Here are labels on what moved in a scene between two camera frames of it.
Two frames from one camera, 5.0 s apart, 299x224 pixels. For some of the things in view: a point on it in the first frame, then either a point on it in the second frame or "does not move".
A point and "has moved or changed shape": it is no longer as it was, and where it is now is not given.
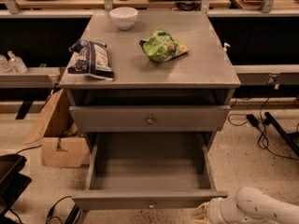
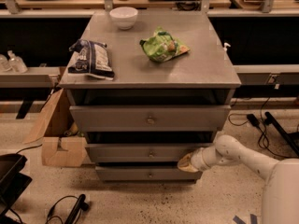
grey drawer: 149,171 has moved or changed shape
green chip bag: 163,47 does not move
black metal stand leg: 291,138 does not move
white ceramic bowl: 124,17 does not move
